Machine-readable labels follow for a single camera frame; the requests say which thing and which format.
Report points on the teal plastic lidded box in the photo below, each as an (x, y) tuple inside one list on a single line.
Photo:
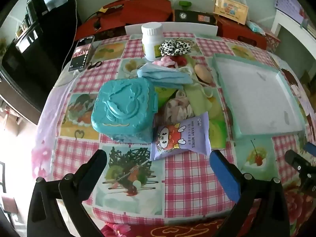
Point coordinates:
[(123, 108)]

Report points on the red flower hair clip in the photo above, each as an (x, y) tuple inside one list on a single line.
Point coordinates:
[(181, 59)]

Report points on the large red case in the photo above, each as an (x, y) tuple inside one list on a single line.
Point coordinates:
[(138, 7)]

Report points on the black smartphone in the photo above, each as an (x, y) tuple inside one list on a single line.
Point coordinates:
[(81, 54)]

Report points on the white tray with teal rim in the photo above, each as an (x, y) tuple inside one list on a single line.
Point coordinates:
[(254, 96)]

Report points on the purple baby wipes packet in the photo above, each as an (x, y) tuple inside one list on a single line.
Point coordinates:
[(182, 138)]

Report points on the lilac floral cloth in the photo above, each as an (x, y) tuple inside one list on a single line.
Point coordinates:
[(47, 128)]

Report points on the blue face mask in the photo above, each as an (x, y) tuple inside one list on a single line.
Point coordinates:
[(163, 75)]

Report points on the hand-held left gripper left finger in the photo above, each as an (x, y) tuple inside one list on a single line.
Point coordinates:
[(95, 163)]

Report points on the teal plastic packet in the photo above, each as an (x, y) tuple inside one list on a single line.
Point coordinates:
[(255, 27)]

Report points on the bun-shaped squishy toy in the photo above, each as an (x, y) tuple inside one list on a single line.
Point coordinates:
[(202, 73)]

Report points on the white shelf unit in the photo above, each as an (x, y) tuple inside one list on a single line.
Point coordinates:
[(291, 22)]

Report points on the black cabinet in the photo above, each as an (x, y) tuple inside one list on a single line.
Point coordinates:
[(29, 61)]

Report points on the light green cloth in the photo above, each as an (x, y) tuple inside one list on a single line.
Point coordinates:
[(195, 98)]

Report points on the crumpled beige patterned cloth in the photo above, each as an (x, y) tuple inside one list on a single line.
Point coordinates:
[(177, 111)]

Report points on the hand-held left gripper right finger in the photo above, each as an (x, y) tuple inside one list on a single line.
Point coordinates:
[(224, 172)]

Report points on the pink white fuzzy cloth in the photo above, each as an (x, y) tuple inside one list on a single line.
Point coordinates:
[(164, 61)]

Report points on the lilac wall calendar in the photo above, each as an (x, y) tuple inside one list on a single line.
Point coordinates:
[(288, 2)]

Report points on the red cardboard box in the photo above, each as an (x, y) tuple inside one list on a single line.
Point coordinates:
[(237, 33)]

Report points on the pink checked printed tablecloth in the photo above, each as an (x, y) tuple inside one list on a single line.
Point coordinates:
[(187, 190)]

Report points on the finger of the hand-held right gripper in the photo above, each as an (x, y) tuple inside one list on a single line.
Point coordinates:
[(309, 147), (295, 159)]

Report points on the green knob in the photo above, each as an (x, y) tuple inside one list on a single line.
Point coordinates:
[(185, 4)]

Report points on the white plastic bottle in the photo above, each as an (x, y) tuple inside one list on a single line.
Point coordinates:
[(151, 44)]

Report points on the dark box with dial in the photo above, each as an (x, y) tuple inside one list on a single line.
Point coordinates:
[(190, 17)]

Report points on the leopard print scrunchie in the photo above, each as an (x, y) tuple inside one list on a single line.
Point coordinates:
[(172, 47)]

